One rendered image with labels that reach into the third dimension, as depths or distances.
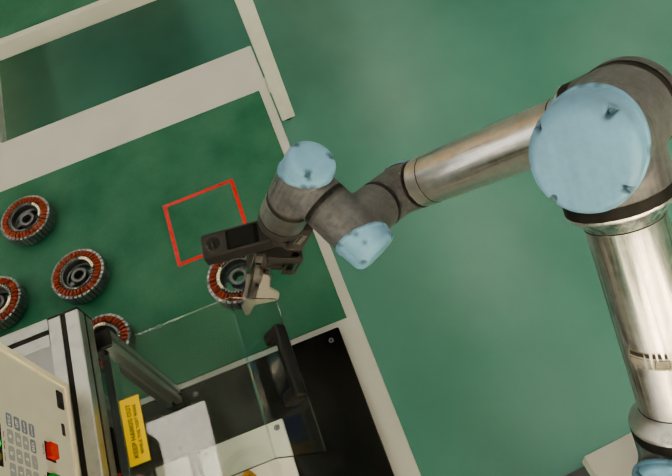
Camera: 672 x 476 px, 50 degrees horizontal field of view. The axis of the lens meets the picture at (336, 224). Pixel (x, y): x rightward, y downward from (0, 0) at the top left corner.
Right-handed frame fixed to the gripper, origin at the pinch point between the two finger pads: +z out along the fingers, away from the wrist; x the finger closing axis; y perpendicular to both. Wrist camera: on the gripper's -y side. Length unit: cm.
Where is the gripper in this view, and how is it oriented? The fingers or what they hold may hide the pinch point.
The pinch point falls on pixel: (238, 280)
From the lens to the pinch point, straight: 127.7
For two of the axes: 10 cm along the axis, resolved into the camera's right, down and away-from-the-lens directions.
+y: 9.3, 0.6, 3.6
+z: -3.4, 5.5, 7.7
